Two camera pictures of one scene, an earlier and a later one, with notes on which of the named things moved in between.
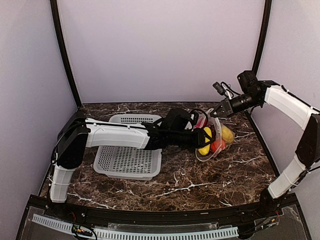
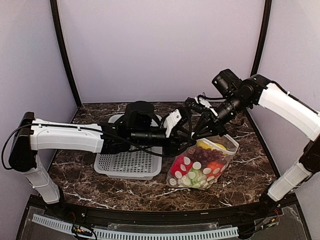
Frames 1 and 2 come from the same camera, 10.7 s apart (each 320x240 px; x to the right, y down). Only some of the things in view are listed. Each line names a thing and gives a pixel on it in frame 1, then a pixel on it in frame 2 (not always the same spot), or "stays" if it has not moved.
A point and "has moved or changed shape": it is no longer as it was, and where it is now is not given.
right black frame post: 263,35 stays
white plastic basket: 129,163 stays
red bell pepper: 201,122 has moved or changed shape
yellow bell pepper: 227,134 to 221,146
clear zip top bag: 222,136 has moved or changed shape
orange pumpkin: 217,144 to 216,168
